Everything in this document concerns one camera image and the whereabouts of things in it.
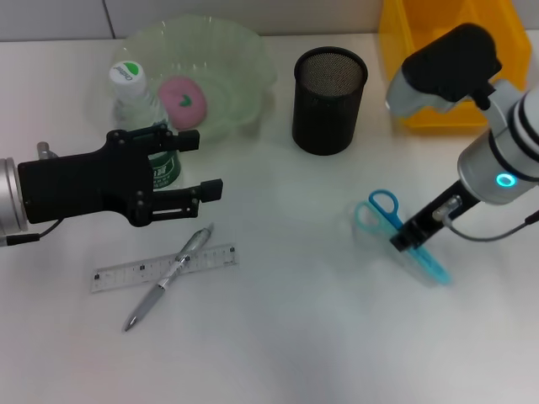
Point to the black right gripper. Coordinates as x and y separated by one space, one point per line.
442 210

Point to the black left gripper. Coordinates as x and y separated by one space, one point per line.
80 189

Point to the blue scissors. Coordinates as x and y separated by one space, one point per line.
387 219

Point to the pink peach toy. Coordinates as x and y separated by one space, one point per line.
185 111

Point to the clear bottle green label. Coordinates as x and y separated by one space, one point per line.
126 78

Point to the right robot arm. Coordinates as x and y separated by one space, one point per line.
501 155

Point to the green glass fruit bowl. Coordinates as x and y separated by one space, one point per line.
236 63

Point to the clear plastic ruler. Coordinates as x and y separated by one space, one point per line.
126 273

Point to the silver ballpoint pen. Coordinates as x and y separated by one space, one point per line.
156 290

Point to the black mesh pen holder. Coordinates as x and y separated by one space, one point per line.
326 118

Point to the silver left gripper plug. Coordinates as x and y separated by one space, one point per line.
45 150

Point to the yellow plastic bin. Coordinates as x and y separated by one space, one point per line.
421 25

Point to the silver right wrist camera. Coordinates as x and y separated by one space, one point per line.
450 63

